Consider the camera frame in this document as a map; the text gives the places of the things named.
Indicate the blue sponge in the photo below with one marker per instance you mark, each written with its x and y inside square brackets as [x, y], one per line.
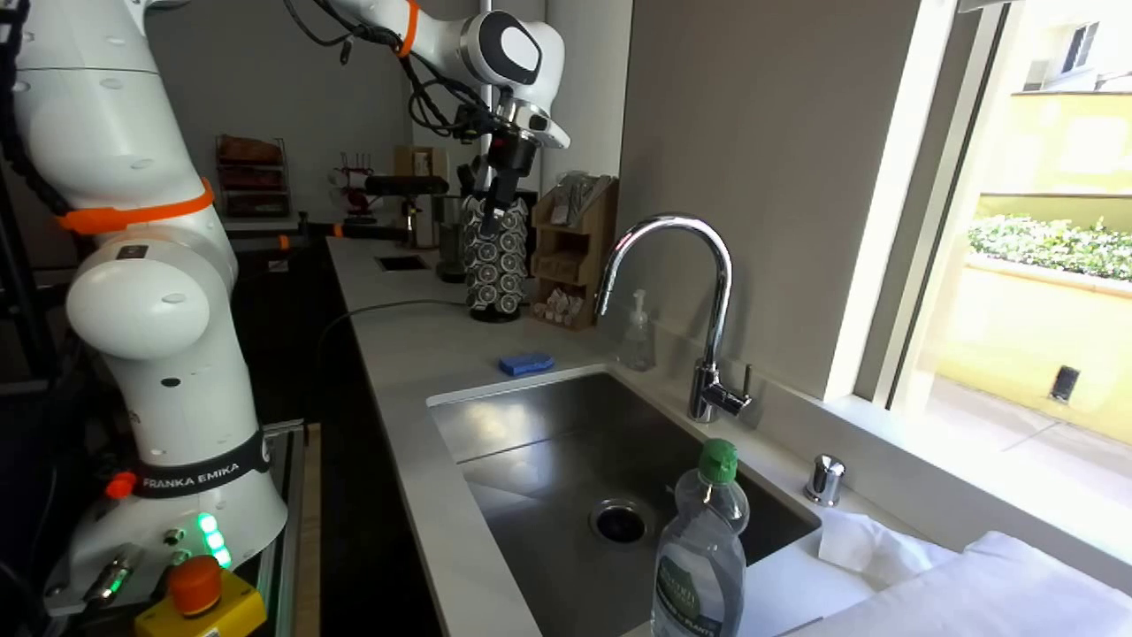
[521, 367]

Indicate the white folded cloth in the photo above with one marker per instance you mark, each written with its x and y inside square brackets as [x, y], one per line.
[863, 578]

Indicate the chrome kitchen faucet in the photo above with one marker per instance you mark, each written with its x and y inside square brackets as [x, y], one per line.
[708, 389]

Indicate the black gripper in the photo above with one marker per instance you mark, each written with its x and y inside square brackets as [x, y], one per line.
[513, 138]

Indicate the yellow emergency stop box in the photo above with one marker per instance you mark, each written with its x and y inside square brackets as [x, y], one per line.
[203, 599]

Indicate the coffee machine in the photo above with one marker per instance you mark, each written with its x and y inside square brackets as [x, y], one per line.
[403, 204]

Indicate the wooden tea box organizer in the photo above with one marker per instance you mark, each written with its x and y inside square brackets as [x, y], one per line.
[571, 241]

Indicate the stainless steel sink basin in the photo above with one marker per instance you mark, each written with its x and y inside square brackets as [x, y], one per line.
[575, 482]

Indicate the chrome countertop button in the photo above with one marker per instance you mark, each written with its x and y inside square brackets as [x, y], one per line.
[825, 480]

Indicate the clear bottle with green cap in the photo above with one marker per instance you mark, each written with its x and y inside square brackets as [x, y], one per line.
[701, 559]

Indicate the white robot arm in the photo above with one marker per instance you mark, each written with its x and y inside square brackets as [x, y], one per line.
[91, 124]

